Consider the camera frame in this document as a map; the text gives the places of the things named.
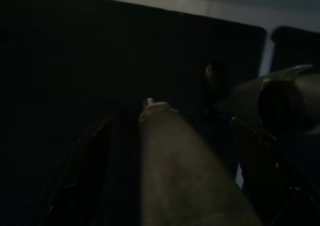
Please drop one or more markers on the black floor mat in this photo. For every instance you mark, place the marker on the black floor mat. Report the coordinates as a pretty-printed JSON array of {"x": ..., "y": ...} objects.
[
  {"x": 75, "y": 60},
  {"x": 295, "y": 48}
]

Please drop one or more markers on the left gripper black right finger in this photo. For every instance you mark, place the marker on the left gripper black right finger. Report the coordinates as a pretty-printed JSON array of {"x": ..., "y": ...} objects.
[{"x": 275, "y": 186}]

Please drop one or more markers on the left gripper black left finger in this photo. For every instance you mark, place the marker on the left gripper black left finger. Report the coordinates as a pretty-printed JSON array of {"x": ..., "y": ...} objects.
[{"x": 85, "y": 181}]

